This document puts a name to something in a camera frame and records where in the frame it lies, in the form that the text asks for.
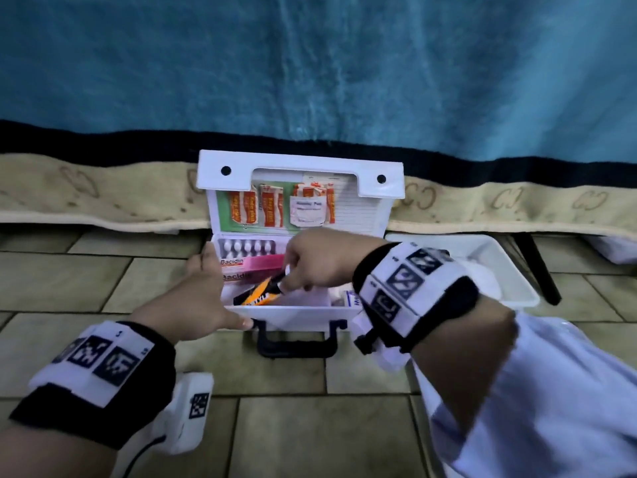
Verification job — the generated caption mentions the dark blue box handle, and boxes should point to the dark blue box handle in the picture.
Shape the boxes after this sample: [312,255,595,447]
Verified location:
[251,319,348,359]

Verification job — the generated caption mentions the person's right hand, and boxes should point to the person's right hand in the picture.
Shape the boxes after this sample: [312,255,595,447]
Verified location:
[281,228,395,294]

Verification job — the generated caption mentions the beige patterned mattress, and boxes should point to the beige patterned mattress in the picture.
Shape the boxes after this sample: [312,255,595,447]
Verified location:
[0,153,637,243]

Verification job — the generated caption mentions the orange black packet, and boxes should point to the orange black packet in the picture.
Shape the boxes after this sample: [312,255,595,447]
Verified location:
[233,272,287,307]

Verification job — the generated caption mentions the light blue shirt sleeve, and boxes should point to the light blue shirt sleeve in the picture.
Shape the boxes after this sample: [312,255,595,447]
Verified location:
[412,311,637,478]

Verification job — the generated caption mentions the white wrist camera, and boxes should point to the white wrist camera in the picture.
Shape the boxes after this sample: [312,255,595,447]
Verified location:
[352,313,415,372]
[112,371,215,478]

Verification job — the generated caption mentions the person's right forearm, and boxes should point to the person's right forearm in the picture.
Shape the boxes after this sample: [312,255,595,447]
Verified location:
[410,293,519,435]

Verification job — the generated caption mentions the person's left forearm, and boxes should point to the person's left forearm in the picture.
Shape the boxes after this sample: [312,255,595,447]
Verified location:
[0,419,119,478]

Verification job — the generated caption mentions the black furniture leg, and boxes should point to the black furniture leg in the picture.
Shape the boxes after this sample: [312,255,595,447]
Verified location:
[512,233,563,306]

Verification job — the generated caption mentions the orange bandage packet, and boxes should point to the orange bandage packet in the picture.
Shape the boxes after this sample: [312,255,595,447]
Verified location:
[293,182,335,225]
[228,190,258,226]
[258,183,285,228]

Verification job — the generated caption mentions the black white marker wristband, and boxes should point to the black white marker wristband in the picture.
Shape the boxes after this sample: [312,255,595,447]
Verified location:
[352,242,481,355]
[9,321,177,451]

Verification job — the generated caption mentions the black camera cable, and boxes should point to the black camera cable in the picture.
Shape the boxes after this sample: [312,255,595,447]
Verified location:
[122,435,167,478]

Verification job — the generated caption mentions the white cloth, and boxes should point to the white cloth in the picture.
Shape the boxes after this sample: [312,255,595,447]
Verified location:
[581,235,637,266]

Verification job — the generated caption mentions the white pill blister pack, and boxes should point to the white pill blister pack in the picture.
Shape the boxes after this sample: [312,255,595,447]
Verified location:
[218,238,276,260]

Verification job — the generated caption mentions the pink white ointment box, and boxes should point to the pink white ointment box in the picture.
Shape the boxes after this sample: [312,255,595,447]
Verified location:
[221,270,262,285]

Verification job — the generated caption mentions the white first aid box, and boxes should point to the white first aid box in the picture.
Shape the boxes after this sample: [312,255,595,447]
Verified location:
[196,149,405,334]

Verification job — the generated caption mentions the person's left hand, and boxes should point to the person's left hand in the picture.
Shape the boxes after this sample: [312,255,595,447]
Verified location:
[129,242,254,344]

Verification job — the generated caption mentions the white pad packet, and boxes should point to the white pad packet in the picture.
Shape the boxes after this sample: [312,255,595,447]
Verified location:
[289,195,328,228]

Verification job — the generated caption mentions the green card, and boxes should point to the green card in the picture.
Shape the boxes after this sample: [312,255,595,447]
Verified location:
[216,181,300,235]

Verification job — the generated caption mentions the white plastic tray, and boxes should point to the white plastic tray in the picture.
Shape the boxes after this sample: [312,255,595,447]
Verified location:
[385,233,541,310]

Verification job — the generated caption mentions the blue fleece blanket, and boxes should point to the blue fleece blanket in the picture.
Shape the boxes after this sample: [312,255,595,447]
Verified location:
[0,0,637,191]

